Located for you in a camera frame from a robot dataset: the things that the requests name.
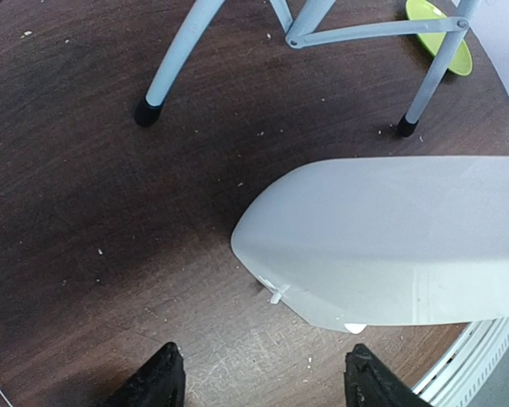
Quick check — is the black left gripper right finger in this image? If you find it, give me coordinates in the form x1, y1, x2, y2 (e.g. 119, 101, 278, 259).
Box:
344, 343, 432, 407

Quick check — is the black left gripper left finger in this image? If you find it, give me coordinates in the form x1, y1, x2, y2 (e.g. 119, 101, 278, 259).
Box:
98, 342, 186, 407

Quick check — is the white metronome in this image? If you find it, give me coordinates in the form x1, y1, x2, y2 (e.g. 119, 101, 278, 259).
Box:
231, 156, 509, 332

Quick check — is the white folding music stand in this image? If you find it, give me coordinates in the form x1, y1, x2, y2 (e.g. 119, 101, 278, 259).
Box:
134, 0, 483, 139

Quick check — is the lime green plate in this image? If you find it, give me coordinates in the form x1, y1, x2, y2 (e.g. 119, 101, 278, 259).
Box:
405, 0, 474, 78

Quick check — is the aluminium front rail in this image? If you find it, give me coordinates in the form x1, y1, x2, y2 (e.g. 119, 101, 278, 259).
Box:
412, 317, 509, 407

